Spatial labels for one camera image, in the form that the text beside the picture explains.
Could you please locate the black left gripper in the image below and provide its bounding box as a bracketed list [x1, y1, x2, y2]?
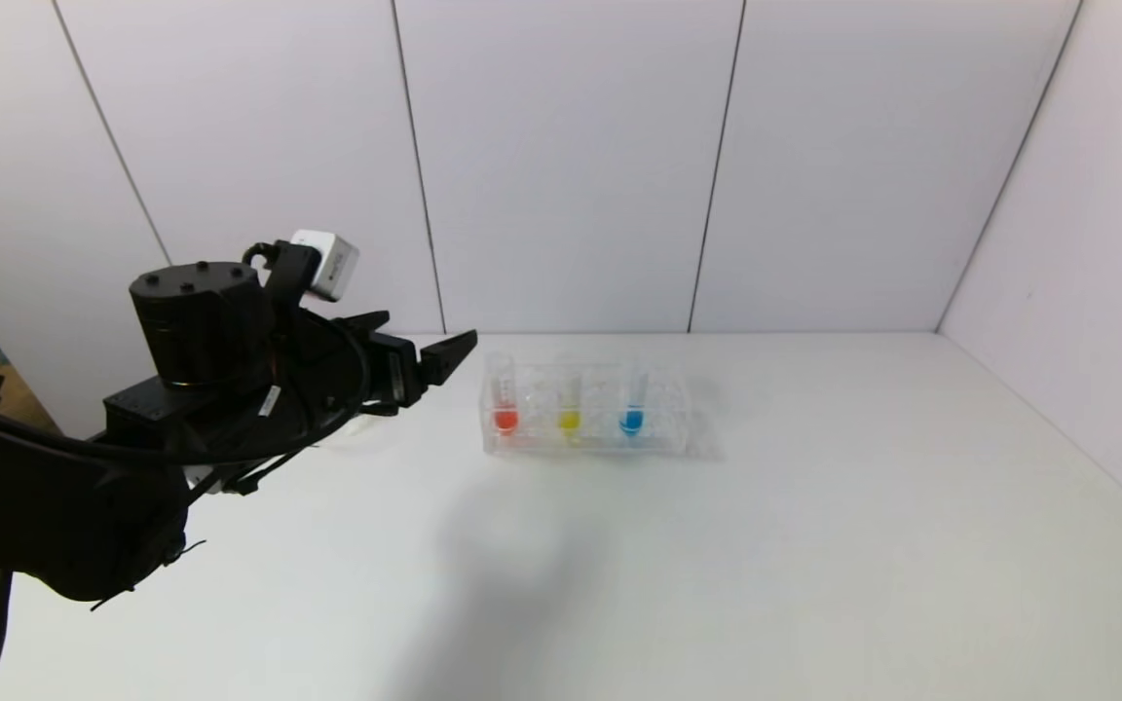
[299, 310, 478, 418]

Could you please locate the test tube with red pigment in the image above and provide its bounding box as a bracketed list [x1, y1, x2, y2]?
[491, 352, 521, 436]

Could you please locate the test tube with yellow pigment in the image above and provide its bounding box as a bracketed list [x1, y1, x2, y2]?
[553, 355, 584, 441]

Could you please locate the clear plastic test tube rack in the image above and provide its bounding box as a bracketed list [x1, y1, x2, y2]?
[480, 352, 693, 459]

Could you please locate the test tube with blue pigment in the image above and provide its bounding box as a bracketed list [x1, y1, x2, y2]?
[619, 355, 652, 437]

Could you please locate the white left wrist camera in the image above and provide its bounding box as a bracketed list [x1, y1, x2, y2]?
[269, 230, 360, 303]

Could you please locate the thin black camera cable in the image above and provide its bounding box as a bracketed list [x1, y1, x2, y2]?
[0, 316, 374, 468]

